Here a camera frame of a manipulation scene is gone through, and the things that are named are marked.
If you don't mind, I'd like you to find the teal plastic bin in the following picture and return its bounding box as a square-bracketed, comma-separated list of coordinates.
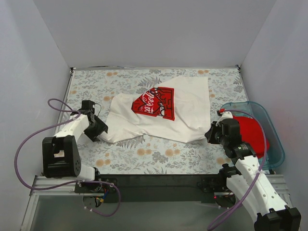
[220, 101, 286, 172]

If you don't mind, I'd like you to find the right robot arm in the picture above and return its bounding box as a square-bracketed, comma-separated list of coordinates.
[205, 118, 301, 231]

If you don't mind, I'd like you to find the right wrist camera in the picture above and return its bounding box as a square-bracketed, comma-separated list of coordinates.
[216, 109, 233, 127]

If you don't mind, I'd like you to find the white t-shirt red print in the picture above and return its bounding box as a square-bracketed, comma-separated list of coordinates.
[101, 76, 211, 143]

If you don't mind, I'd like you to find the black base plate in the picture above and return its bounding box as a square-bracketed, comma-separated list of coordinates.
[74, 173, 231, 205]

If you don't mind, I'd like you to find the floral patterned table mat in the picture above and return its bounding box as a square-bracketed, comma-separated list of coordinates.
[65, 68, 247, 174]

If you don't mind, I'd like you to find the aluminium frame rail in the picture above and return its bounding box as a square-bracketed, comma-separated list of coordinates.
[20, 174, 301, 231]

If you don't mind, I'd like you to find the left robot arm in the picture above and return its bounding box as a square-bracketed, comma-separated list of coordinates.
[42, 100, 108, 193]

